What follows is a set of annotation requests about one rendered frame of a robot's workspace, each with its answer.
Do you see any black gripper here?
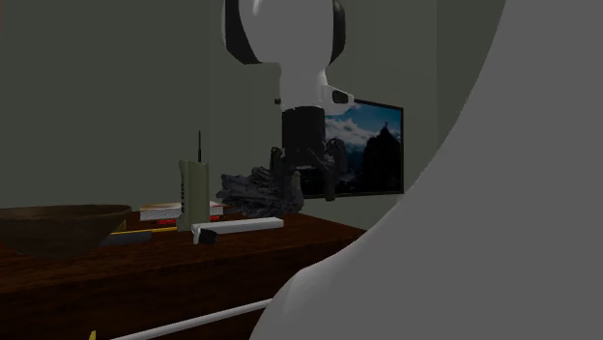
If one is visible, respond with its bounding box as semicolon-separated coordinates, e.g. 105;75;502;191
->
269;105;349;203

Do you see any dark grey rock figure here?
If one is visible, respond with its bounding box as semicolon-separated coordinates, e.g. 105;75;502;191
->
215;165;306;219

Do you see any white bar with black end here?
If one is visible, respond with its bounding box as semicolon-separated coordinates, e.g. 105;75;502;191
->
190;216;285;246

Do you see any olive handset with black antenna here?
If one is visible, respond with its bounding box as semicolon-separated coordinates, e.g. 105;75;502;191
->
176;130;212;233

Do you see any red book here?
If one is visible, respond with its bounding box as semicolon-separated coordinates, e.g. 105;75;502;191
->
157;215;222;227

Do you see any white patterned book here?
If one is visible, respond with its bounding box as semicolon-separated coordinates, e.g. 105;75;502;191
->
139;200;225;222

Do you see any yellow pencil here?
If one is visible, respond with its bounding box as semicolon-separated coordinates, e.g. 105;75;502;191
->
109;226;179;236

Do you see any dark grey flat slab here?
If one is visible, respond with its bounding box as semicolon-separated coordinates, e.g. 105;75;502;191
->
100;231;154;248

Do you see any dark wooden bowl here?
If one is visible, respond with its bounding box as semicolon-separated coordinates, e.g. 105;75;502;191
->
0;203;133;260

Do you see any black-framed mountain wall picture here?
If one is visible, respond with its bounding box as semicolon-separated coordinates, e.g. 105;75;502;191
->
299;98;405;198

